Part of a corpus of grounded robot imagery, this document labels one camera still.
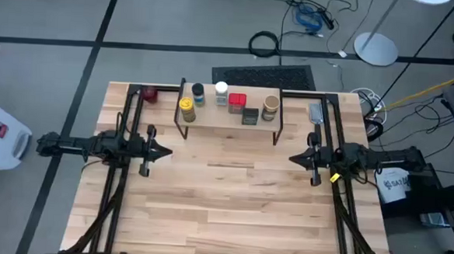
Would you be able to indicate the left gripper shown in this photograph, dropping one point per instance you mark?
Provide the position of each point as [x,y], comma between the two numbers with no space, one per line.
[149,154]

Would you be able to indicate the white-lid bagel sesame jar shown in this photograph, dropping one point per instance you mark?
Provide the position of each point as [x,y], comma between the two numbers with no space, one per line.
[221,89]

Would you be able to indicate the dark red cup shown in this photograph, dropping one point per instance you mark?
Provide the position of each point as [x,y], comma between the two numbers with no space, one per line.
[149,94]

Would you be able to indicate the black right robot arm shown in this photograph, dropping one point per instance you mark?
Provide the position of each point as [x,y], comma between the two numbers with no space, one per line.
[365,157]

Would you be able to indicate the green black pepper tin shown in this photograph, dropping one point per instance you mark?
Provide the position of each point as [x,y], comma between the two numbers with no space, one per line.
[250,116]

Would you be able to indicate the small white tag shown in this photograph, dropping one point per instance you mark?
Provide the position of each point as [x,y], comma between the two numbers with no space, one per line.
[342,54]

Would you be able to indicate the black equipment cart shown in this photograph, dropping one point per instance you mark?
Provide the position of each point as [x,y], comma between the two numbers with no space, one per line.
[453,193]

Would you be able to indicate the wooden shelf riser black legs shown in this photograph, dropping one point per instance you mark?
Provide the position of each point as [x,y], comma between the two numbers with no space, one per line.
[219,117]

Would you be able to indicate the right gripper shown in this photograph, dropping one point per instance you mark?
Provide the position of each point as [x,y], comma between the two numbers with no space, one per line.
[314,162]

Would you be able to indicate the black power strip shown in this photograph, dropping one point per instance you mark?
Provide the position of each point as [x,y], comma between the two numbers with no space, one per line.
[327,20]

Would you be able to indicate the yellow tag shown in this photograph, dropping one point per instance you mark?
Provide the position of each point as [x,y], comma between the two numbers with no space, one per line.
[335,178]

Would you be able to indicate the grey lamp stand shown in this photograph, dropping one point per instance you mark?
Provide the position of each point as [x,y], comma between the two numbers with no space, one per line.
[375,49]

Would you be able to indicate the black-lid green-label spice jar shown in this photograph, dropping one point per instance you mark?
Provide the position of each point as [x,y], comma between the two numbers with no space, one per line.
[198,92]

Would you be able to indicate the white printed bag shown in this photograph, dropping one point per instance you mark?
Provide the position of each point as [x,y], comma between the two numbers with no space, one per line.
[393,186]

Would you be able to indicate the tan-lid furikake jar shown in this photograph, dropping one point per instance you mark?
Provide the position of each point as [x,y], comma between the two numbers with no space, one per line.
[271,104]

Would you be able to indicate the black perforated floor mat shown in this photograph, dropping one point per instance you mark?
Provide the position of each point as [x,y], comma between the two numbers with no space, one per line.
[264,76]

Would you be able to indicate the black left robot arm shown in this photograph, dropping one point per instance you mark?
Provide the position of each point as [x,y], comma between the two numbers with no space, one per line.
[105,146]

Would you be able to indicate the yellow-lid chili onion jar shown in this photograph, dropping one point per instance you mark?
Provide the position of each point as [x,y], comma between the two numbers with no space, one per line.
[187,109]

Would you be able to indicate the red-lid smoked paprika tin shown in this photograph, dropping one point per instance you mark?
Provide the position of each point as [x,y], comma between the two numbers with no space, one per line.
[237,100]

